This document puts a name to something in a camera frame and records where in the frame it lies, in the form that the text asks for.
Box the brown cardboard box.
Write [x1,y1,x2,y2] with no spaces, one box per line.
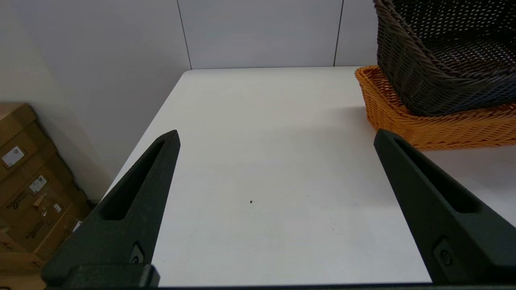
[0,103,57,186]
[0,228,47,290]
[0,153,75,228]
[6,189,91,260]

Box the orange wicker basket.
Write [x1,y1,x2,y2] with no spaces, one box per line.
[355,66,516,151]

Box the dark brown wicker basket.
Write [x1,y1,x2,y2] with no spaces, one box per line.
[373,0,516,117]

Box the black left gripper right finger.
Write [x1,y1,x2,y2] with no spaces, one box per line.
[374,129,516,284]

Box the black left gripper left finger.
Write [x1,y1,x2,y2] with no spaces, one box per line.
[40,129,181,286]

